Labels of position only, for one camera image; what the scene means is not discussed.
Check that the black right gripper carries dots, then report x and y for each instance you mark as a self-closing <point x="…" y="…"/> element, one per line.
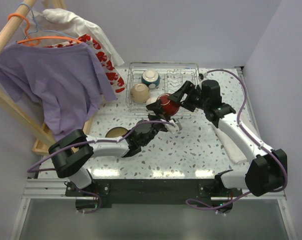
<point x="189" y="88"/>

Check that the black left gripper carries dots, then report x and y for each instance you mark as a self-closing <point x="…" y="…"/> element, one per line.
<point x="158" y="119"/>

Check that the dark teal glazed bowl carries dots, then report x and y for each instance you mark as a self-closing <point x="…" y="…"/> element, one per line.
<point x="116" y="132"/>

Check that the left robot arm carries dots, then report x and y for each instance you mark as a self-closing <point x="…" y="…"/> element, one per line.
<point x="71" y="153"/>

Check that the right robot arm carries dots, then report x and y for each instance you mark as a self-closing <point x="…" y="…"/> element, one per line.
<point x="267" y="171"/>

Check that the wooden clothes rack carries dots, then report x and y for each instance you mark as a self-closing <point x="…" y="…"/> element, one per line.
<point x="16" y="74"/>

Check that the small white bowl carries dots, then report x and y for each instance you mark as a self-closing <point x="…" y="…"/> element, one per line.
<point x="151" y="100"/>

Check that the beige ceramic bowl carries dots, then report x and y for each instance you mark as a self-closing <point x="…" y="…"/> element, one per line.
<point x="140" y="93"/>

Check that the teal white patterned bowl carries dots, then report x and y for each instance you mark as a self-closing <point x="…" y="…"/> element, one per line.
<point x="150" y="78"/>

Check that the red floral white cloth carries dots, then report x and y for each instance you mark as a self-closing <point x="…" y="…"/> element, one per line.
<point x="103" y="57"/>

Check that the folded white towel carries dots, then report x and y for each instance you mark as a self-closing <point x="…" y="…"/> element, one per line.
<point x="232" y="150"/>

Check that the purple t-shirt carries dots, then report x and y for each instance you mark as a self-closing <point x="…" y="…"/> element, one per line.
<point x="64" y="114"/>

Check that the white cloth garment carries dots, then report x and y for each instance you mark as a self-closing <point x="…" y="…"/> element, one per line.
<point x="66" y="23"/>

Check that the orange clothes hanger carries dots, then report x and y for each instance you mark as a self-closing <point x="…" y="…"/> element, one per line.
<point x="38" y="39"/>

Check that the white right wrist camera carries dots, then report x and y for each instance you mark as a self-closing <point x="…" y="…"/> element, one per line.
<point x="202" y="76"/>

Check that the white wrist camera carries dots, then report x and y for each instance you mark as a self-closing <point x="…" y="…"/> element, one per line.
<point x="172" y="126"/>
<point x="202" y="76"/>

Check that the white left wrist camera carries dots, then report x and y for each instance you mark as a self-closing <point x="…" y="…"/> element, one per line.
<point x="172" y="126"/>

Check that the metal wire dish rack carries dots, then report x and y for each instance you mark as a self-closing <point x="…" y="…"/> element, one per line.
<point x="172" y="76"/>

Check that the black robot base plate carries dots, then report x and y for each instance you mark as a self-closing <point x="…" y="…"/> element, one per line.
<point x="150" y="191"/>

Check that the aluminium frame rail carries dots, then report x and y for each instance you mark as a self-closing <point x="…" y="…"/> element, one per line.
<point x="44" y="189"/>

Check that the blue wire hanger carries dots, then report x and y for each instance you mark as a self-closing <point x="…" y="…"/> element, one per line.
<point x="38" y="26"/>

